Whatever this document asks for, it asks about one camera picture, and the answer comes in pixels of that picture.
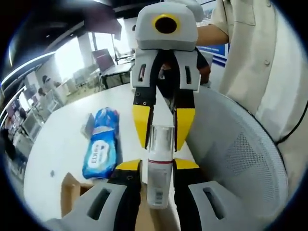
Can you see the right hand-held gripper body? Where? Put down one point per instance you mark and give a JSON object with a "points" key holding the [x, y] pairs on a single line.
{"points": [[149, 36]]}

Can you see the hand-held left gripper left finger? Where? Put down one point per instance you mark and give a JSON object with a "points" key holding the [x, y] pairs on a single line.
{"points": [[125, 192]]}

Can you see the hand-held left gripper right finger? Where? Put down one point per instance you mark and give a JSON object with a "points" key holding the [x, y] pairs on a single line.
{"points": [[187, 192]]}

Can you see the clear white bottle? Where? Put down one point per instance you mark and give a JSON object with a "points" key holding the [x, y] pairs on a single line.
{"points": [[160, 173]]}

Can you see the blue soft wipes pack item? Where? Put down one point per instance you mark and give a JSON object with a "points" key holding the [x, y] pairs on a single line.
{"points": [[99, 154]]}

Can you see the brown cardboard shoe box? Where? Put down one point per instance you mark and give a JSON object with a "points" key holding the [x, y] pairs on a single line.
{"points": [[69, 190]]}

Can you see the metal light stand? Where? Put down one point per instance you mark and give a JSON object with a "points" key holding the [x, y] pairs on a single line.
{"points": [[116, 50]]}

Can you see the black light flag panel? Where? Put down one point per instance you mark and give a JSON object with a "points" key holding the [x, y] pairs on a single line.
{"points": [[101, 26]]}

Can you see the grey work desk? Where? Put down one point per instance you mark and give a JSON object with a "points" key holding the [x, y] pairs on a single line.
{"points": [[115, 72]]}

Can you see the grey mesh office chair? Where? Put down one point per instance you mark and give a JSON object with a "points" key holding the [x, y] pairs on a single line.
{"points": [[228, 144]]}

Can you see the dark red display screen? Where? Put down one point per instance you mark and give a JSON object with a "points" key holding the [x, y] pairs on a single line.
{"points": [[104, 60]]}

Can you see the person in beige shirt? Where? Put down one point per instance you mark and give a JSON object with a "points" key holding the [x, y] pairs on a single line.
{"points": [[264, 60]]}

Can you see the row of ceiling light strips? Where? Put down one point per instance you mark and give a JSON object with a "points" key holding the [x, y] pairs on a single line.
{"points": [[24, 63]]}

